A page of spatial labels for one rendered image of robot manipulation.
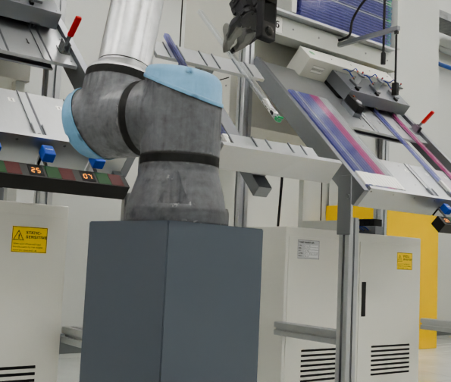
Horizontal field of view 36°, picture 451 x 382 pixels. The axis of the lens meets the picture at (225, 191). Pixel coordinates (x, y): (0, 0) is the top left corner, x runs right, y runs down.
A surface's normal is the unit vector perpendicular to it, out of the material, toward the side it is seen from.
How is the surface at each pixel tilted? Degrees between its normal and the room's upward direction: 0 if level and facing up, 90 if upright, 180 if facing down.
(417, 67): 90
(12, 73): 90
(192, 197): 72
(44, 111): 43
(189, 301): 90
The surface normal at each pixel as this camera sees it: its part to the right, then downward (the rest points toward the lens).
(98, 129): -0.53, 0.32
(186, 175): 0.26, -0.38
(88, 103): -0.54, -0.29
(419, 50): 0.61, -0.05
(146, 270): -0.71, -0.11
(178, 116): -0.05, -0.10
